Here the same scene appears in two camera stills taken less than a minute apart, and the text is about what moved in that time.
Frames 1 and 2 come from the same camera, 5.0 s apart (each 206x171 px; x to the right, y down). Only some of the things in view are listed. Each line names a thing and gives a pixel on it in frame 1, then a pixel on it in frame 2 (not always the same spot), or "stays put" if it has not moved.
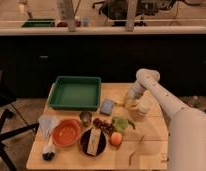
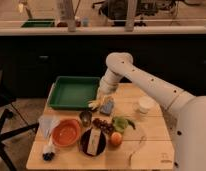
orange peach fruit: [116, 138] stays put
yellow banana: [121, 103] to [95, 103]
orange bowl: [66, 132] stays put
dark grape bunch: [103, 126] stays put
